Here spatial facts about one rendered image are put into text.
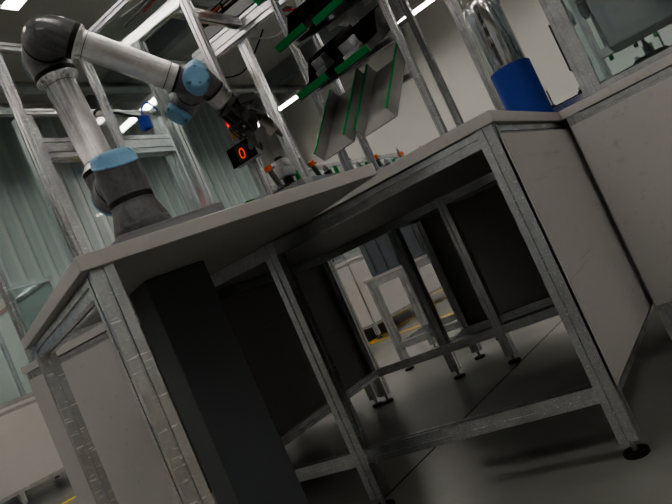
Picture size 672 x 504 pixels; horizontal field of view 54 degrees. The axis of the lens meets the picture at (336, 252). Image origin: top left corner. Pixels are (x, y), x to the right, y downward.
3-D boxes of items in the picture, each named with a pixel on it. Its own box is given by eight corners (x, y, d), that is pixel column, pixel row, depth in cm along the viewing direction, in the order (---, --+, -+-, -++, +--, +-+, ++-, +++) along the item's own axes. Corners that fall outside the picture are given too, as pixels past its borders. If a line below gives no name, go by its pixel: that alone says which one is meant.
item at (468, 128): (493, 121, 153) (488, 109, 153) (110, 327, 232) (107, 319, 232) (597, 119, 273) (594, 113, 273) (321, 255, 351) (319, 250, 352)
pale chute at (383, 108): (397, 116, 181) (386, 106, 179) (364, 138, 190) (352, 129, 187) (407, 50, 197) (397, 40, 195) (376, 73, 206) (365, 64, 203)
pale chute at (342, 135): (354, 141, 189) (343, 133, 187) (324, 161, 197) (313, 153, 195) (367, 76, 205) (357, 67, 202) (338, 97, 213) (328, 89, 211)
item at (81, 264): (80, 272, 115) (74, 256, 115) (24, 350, 189) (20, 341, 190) (377, 174, 154) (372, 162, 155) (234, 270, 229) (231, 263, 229)
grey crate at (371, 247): (455, 240, 385) (439, 204, 387) (370, 278, 418) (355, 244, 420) (479, 229, 421) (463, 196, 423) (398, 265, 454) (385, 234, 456)
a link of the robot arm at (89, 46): (28, -10, 166) (216, 63, 183) (29, 13, 176) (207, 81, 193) (13, 28, 163) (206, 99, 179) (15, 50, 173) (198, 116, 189)
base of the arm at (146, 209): (124, 235, 159) (107, 197, 160) (113, 250, 172) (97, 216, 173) (181, 215, 167) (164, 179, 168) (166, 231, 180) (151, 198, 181)
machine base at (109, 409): (208, 547, 229) (111, 317, 234) (102, 569, 262) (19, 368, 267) (385, 401, 347) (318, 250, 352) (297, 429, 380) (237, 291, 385)
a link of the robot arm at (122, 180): (110, 199, 162) (87, 149, 163) (105, 214, 174) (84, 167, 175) (156, 183, 168) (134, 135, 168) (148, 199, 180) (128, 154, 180)
